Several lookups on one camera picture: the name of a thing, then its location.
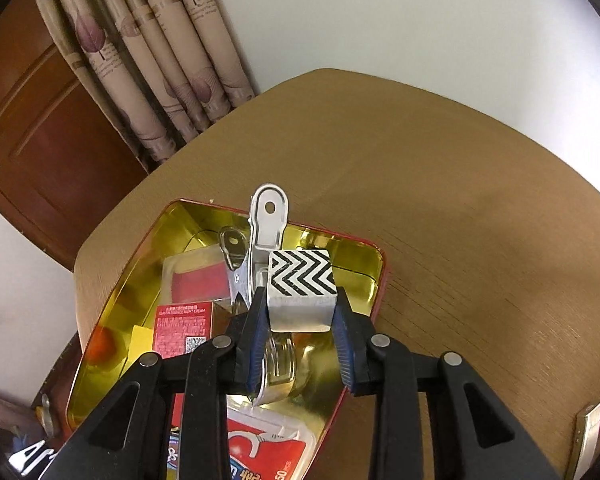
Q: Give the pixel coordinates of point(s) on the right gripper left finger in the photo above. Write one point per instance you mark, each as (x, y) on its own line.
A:
(127, 435)

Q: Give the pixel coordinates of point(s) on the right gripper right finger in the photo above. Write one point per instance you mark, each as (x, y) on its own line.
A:
(473, 433)

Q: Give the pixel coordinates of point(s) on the yellow small block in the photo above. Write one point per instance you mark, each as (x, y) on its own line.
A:
(141, 342)

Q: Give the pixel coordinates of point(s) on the gold ribbed metal case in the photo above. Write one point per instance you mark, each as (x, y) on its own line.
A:
(584, 442)

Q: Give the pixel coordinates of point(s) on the red cream carton box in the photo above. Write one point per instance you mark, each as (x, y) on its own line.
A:
(181, 328)

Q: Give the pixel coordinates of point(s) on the clear floss pick box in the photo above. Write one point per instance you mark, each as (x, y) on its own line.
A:
(264, 444)

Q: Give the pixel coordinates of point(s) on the silver metal clip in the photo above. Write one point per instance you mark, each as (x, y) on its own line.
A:
(246, 259)

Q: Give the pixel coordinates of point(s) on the clear box red insert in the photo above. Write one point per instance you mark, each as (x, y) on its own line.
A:
(197, 275)

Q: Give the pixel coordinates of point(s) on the zigzag patterned white cube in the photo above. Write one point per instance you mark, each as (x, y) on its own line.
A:
(301, 293)

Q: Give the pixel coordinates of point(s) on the red toffee tin box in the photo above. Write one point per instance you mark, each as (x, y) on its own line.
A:
(106, 323)

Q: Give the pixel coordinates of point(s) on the brown wooden door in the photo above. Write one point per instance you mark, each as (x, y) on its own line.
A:
(63, 167)

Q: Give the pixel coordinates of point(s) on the beige patterned curtain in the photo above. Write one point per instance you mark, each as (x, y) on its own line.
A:
(161, 71)

